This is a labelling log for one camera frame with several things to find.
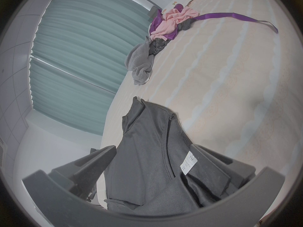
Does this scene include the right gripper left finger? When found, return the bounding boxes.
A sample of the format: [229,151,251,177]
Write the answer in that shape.
[49,145,117,202]

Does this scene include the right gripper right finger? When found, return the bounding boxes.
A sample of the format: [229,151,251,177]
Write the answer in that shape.
[194,145,256,190]

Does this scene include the black T-shirt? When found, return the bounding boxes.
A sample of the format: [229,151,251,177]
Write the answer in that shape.
[103,96,231,218]

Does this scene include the bed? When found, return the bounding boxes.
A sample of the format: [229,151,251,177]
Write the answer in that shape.
[96,0,302,222]

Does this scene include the pile of clothes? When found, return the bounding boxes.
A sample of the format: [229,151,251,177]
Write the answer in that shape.
[148,4,279,56]

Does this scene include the blue-green curtain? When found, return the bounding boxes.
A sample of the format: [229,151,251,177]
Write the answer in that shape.
[31,0,158,94]
[28,57,122,137]

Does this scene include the grey garment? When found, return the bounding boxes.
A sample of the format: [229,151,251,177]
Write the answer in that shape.
[125,42,155,85]

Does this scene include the grey bedside table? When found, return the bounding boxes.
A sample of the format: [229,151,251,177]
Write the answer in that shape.
[148,6,164,18]

